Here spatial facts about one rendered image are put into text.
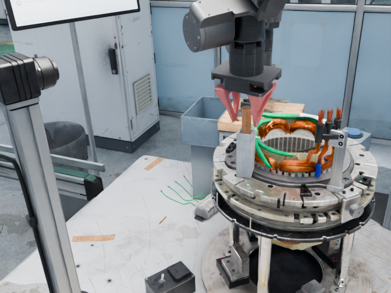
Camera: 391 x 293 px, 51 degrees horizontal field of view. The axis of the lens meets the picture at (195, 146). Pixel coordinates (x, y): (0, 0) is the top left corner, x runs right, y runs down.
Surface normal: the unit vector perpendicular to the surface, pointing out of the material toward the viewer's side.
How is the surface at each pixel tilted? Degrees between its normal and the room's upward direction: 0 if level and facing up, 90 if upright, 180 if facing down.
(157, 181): 0
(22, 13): 83
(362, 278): 0
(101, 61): 90
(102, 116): 90
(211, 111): 90
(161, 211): 0
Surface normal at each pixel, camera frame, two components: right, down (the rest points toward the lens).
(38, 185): 0.67, 0.32
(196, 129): -0.36, 0.43
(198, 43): -0.88, 0.29
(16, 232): -0.04, -0.89
